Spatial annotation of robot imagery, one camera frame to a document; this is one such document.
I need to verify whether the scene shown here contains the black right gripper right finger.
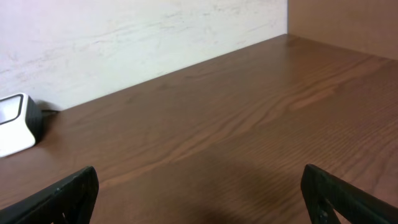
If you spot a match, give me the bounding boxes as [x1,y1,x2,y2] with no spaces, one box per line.
[300,164,397,224]

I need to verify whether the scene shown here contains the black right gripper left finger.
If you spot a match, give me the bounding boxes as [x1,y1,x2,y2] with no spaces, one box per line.
[1,166,99,223]

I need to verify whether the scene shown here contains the white barcode scanner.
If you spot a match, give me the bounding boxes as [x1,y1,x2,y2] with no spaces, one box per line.
[1,93,44,157]

